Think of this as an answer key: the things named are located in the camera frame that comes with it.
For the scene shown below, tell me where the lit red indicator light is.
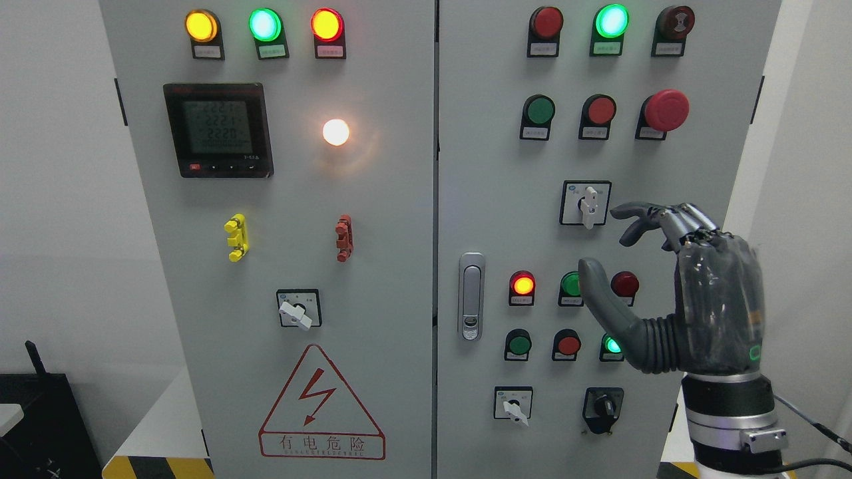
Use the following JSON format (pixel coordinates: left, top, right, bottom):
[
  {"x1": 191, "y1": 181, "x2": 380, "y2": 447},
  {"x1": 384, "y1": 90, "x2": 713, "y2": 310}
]
[{"x1": 509, "y1": 270, "x2": 536, "y2": 306}]

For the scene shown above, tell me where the upper red push button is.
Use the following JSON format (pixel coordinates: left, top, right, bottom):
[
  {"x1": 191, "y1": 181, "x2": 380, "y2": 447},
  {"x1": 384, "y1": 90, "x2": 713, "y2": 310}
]
[{"x1": 578, "y1": 94, "x2": 617, "y2": 140}]

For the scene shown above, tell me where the top left red indicator light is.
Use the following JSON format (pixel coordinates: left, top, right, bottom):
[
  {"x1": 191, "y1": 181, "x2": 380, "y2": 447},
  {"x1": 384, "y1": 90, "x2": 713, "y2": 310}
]
[{"x1": 310, "y1": 8, "x2": 346, "y2": 60}]

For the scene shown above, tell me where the yellow terminal connector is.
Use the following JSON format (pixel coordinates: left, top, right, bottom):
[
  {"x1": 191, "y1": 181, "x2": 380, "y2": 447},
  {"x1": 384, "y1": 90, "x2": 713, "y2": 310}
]
[{"x1": 223, "y1": 213, "x2": 250, "y2": 263}]

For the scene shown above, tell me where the black rotary selector switch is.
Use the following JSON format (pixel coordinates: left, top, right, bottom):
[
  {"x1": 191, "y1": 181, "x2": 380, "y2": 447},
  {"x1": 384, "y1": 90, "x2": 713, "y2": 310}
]
[{"x1": 583, "y1": 387, "x2": 624, "y2": 434}]

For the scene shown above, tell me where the top left green indicator light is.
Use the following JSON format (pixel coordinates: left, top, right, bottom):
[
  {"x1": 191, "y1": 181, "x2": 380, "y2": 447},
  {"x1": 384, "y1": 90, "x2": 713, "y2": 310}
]
[{"x1": 248, "y1": 8, "x2": 290, "y2": 61}]

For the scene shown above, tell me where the red terminal connector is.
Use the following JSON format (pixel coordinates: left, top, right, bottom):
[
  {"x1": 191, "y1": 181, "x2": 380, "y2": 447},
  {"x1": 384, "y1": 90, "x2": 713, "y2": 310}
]
[{"x1": 335, "y1": 214, "x2": 353, "y2": 263}]

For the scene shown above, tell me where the lower red push button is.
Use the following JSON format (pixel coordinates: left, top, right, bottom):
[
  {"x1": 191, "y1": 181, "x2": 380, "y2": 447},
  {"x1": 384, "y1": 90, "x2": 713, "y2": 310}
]
[{"x1": 551, "y1": 329, "x2": 582, "y2": 362}]

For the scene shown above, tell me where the lower green push button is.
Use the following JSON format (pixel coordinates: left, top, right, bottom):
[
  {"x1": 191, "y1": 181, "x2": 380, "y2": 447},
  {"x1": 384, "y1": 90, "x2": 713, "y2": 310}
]
[{"x1": 503, "y1": 329, "x2": 532, "y2": 361}]

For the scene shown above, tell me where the dark red buzzer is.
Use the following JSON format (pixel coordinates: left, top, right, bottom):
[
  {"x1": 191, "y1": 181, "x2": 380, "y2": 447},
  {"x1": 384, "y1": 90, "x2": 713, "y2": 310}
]
[{"x1": 651, "y1": 5, "x2": 695, "y2": 57}]

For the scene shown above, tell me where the lit green push button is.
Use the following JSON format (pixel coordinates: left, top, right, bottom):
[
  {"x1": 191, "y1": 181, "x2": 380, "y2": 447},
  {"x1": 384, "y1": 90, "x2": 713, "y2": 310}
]
[{"x1": 599, "y1": 334, "x2": 624, "y2": 362}]

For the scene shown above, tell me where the middle green indicator light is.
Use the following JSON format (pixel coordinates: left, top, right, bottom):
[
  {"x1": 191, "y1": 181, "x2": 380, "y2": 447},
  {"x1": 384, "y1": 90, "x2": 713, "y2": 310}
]
[{"x1": 558, "y1": 271, "x2": 584, "y2": 307}]

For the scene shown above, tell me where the gray electrical cabinet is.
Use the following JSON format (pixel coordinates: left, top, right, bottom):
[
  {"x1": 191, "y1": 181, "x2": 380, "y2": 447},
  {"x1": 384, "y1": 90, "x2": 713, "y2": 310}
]
[{"x1": 100, "y1": 1, "x2": 780, "y2": 478}]

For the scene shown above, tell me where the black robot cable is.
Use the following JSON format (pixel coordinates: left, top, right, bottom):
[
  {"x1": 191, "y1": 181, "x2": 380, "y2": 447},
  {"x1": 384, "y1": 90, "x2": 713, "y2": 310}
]
[{"x1": 759, "y1": 394, "x2": 852, "y2": 474}]

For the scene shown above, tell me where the red push button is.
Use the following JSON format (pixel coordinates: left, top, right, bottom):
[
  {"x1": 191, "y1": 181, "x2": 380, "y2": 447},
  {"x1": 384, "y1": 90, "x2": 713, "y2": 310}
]
[
  {"x1": 578, "y1": 94, "x2": 617, "y2": 140},
  {"x1": 551, "y1": 329, "x2": 582, "y2": 362}
]

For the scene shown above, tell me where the gray robotic hand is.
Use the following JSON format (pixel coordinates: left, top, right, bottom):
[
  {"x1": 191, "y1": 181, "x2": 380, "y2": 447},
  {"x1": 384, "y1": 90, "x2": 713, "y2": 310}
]
[{"x1": 578, "y1": 202, "x2": 765, "y2": 376}]

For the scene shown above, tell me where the yellow indicator light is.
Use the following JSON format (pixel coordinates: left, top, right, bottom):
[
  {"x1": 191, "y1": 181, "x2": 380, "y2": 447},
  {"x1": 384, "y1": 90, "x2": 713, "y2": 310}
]
[{"x1": 184, "y1": 9, "x2": 224, "y2": 61}]

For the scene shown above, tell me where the top right green indicator light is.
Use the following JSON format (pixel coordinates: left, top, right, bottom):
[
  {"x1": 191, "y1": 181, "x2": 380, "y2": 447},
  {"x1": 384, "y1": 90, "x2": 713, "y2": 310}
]
[{"x1": 588, "y1": 3, "x2": 630, "y2": 57}]

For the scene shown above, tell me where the digital power meter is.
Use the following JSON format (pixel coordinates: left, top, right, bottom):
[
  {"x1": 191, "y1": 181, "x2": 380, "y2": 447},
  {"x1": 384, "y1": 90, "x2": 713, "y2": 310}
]
[{"x1": 162, "y1": 82, "x2": 274, "y2": 178}]

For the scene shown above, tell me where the red emergency stop button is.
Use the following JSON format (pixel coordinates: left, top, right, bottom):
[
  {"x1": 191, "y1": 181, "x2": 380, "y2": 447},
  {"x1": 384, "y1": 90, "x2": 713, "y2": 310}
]
[{"x1": 635, "y1": 88, "x2": 690, "y2": 140}]

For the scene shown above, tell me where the white glowing indicator light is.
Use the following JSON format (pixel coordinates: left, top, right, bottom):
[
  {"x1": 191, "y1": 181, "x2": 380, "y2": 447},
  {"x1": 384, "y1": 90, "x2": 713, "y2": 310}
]
[{"x1": 322, "y1": 118, "x2": 351, "y2": 146}]

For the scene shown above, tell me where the silver door latch handle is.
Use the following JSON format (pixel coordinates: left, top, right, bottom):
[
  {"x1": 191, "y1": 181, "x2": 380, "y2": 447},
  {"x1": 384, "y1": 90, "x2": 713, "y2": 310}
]
[{"x1": 457, "y1": 252, "x2": 486, "y2": 341}]

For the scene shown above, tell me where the upper green push button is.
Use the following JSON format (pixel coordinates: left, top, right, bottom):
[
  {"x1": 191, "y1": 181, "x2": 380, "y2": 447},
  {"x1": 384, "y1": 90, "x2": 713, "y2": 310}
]
[{"x1": 519, "y1": 94, "x2": 556, "y2": 140}]

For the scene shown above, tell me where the high voltage warning sticker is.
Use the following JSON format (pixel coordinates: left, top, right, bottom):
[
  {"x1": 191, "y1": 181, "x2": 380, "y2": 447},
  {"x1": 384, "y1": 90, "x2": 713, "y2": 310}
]
[{"x1": 258, "y1": 345, "x2": 386, "y2": 460}]

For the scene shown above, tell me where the black box with antenna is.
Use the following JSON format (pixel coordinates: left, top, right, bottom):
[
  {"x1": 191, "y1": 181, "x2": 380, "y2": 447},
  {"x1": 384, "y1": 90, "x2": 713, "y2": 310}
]
[{"x1": 1, "y1": 341, "x2": 103, "y2": 478}]

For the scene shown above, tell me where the top right red indicator light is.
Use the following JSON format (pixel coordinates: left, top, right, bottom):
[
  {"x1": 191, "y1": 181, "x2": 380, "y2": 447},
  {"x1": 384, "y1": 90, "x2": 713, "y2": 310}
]
[{"x1": 527, "y1": 6, "x2": 564, "y2": 58}]

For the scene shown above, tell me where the gray rotary switch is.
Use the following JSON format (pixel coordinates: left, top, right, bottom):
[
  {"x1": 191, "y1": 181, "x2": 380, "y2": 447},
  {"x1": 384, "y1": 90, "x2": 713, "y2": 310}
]
[
  {"x1": 493, "y1": 386, "x2": 534, "y2": 426},
  {"x1": 275, "y1": 288, "x2": 323, "y2": 331},
  {"x1": 559, "y1": 180, "x2": 612, "y2": 230}
]

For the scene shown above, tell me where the green indicator light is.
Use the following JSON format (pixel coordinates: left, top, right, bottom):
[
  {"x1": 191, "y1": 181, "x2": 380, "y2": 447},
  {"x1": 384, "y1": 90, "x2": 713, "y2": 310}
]
[
  {"x1": 588, "y1": 3, "x2": 630, "y2": 57},
  {"x1": 558, "y1": 271, "x2": 584, "y2": 307},
  {"x1": 248, "y1": 8, "x2": 290, "y2": 61}
]

